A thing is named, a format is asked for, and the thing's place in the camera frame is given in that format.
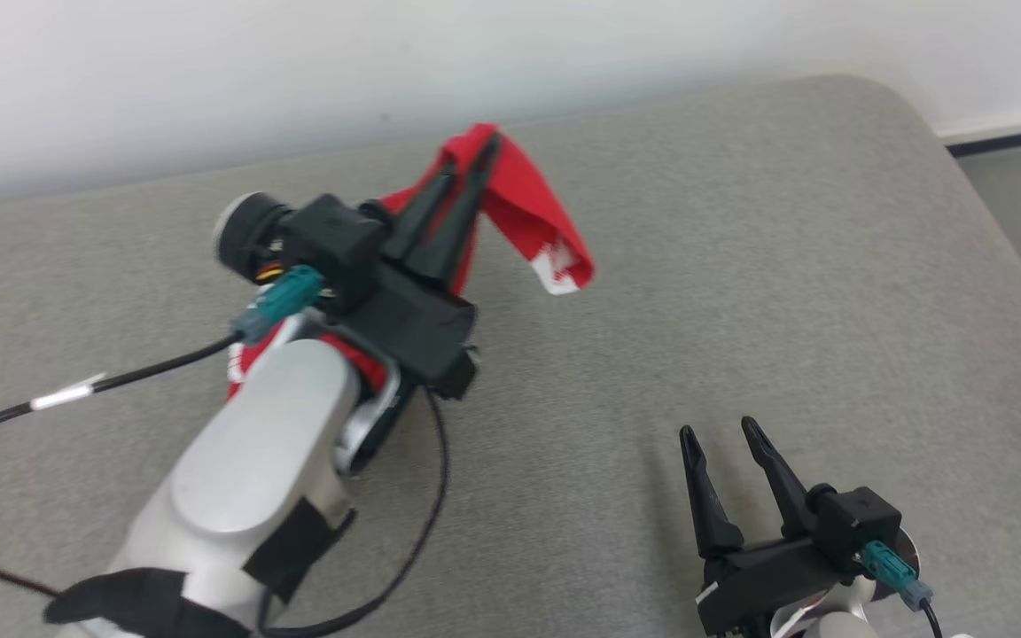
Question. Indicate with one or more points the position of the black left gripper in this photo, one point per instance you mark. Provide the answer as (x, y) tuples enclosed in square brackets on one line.
[(413, 328)]

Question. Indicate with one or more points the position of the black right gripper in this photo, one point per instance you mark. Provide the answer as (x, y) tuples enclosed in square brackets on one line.
[(767, 585)]

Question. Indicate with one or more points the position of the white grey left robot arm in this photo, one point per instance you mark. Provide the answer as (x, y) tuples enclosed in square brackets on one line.
[(253, 461)]

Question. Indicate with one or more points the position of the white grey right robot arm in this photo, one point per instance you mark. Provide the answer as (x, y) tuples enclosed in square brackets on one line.
[(838, 627)]

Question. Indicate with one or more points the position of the dark baseboard strip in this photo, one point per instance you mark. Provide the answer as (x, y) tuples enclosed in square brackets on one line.
[(1016, 139)]

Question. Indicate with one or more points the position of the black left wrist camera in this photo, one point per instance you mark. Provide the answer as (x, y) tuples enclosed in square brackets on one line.
[(333, 235)]

